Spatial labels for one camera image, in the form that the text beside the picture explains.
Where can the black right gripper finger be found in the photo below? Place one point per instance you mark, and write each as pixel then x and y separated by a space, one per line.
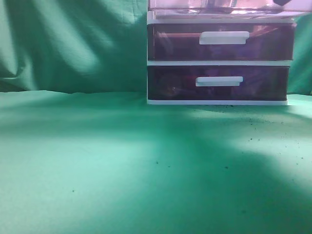
pixel 281 2

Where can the purple translucent drawer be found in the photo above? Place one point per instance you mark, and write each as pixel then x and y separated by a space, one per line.
pixel 226 9
pixel 221 41
pixel 251 83

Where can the green cloth backdrop and cover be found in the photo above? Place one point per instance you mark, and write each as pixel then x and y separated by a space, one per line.
pixel 81 152

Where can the white plastic drawer cabinet frame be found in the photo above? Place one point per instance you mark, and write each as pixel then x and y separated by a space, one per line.
pixel 151 20

